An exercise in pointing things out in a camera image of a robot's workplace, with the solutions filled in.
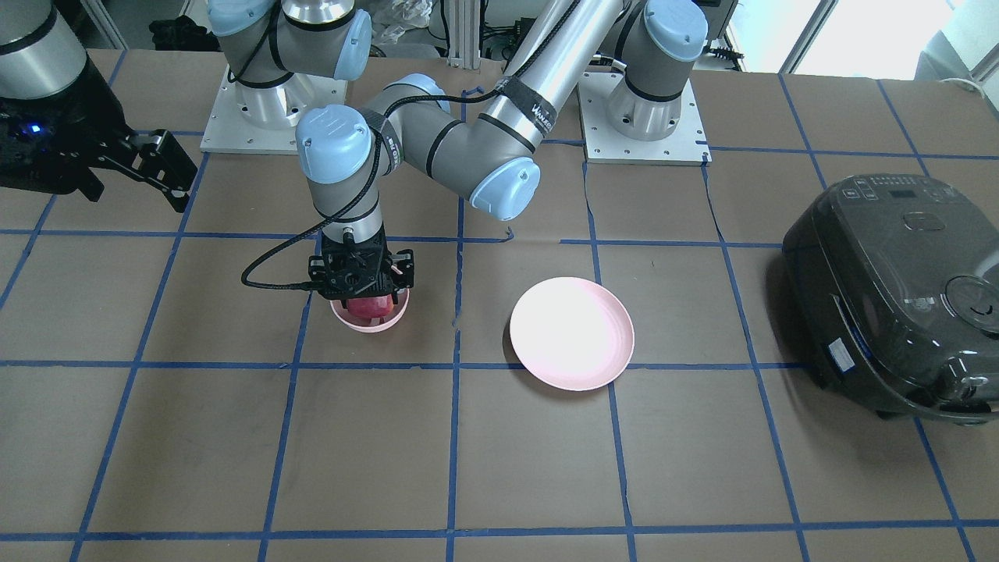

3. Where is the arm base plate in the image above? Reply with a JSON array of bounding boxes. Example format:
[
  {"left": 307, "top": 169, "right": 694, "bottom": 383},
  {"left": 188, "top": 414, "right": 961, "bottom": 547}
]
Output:
[
  {"left": 200, "top": 69, "right": 349, "bottom": 155},
  {"left": 577, "top": 72, "right": 713, "bottom": 166}
]

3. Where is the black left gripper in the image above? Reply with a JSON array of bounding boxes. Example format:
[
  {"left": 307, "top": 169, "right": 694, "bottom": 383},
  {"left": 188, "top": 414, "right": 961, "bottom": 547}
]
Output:
[{"left": 308, "top": 230, "right": 415, "bottom": 302}]

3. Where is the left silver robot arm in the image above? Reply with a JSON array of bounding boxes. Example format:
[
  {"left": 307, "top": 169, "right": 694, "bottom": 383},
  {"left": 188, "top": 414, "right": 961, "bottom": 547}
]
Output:
[{"left": 295, "top": 1, "right": 709, "bottom": 301}]

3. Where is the small pink bowl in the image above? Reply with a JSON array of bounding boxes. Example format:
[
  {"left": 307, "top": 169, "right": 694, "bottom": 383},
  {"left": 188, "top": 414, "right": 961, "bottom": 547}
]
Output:
[{"left": 329, "top": 289, "right": 410, "bottom": 333}]

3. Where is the red apple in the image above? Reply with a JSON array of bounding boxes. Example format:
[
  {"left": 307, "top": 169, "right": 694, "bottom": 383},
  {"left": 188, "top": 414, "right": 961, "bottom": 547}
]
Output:
[{"left": 345, "top": 295, "right": 396, "bottom": 321}]

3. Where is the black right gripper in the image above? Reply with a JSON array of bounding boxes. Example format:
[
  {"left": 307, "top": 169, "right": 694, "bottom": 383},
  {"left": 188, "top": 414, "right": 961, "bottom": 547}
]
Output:
[{"left": 1, "top": 61, "right": 197, "bottom": 213}]

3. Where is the pink plate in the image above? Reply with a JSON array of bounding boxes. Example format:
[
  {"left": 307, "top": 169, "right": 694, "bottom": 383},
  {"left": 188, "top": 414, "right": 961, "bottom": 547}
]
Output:
[{"left": 509, "top": 276, "right": 635, "bottom": 392}]

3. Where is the aluminium frame post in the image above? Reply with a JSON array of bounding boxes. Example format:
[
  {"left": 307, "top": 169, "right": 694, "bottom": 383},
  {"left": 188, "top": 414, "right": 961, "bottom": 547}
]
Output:
[{"left": 443, "top": 0, "right": 482, "bottom": 70}]

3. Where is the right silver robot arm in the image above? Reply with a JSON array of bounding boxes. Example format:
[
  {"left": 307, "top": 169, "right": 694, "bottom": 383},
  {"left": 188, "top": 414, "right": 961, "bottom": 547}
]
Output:
[{"left": 1, "top": 1, "right": 372, "bottom": 213}]

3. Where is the dark grey rice cooker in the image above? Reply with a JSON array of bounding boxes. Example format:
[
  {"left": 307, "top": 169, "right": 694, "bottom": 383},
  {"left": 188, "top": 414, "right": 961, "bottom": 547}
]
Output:
[{"left": 782, "top": 173, "right": 998, "bottom": 425}]

